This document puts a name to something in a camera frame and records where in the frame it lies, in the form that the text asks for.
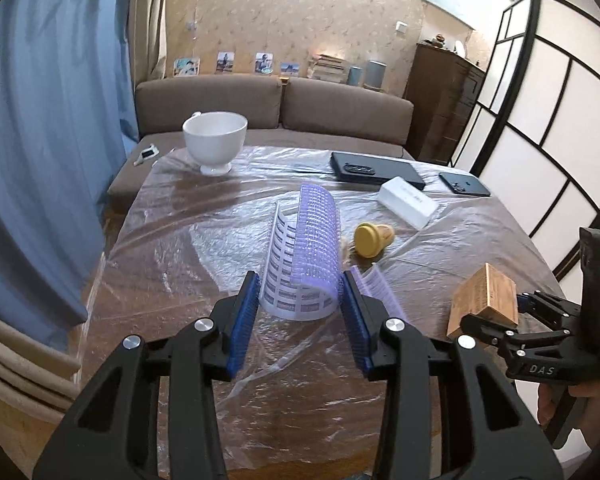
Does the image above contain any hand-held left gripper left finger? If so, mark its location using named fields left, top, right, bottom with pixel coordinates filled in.
left=32, top=271, right=261, bottom=480

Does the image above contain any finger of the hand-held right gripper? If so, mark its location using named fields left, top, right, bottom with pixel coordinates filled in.
left=460, top=311, right=531, bottom=358
left=517, top=290, right=585, bottom=335

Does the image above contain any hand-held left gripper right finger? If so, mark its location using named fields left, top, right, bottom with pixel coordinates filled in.
left=341, top=269, right=566, bottom=480

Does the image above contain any wooden block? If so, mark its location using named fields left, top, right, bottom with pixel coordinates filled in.
left=446, top=262, right=520, bottom=346

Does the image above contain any small purple mesh strip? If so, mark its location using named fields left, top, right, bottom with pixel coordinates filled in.
left=352, top=266, right=408, bottom=323

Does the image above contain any small yellow cup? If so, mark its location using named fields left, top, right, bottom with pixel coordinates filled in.
left=355, top=222, right=395, bottom=259

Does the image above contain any clear plastic table cover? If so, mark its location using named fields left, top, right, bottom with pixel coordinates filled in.
left=80, top=145, right=566, bottom=480

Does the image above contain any translucent white plastic box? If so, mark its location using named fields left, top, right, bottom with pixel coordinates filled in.
left=377, top=176, right=439, bottom=230

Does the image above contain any dark blue smartphone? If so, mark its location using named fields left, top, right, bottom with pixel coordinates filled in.
left=439, top=172, right=492, bottom=197

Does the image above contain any black cased foldable phone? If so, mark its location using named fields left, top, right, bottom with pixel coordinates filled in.
left=330, top=151, right=426, bottom=191

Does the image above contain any white footed bowl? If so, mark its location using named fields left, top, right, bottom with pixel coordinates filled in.
left=182, top=111, right=248, bottom=176

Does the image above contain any brown sofa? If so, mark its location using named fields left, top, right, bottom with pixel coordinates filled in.
left=106, top=74, right=416, bottom=211

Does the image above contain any small white and black object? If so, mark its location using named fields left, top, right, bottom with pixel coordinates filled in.
left=134, top=144, right=161, bottom=167

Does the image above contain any black framed paper screen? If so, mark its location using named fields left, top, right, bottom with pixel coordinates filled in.
left=449, top=0, right=600, bottom=341

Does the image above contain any brown sofa back cushion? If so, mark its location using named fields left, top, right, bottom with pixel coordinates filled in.
left=135, top=75, right=284, bottom=136
left=280, top=79, right=415, bottom=148

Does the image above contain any dark wooden dresser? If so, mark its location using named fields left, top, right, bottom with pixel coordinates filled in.
left=404, top=42, right=487, bottom=166

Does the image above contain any beige folded cloth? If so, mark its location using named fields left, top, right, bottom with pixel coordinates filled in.
left=0, top=305, right=81, bottom=461

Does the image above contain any stack of books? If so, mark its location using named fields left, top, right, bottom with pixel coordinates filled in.
left=308, top=53, right=353, bottom=83

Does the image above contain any blue curtain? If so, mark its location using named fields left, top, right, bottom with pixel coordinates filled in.
left=0, top=0, right=141, bottom=361

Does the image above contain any beige patterned curtain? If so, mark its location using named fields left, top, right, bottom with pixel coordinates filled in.
left=127, top=0, right=168, bottom=83

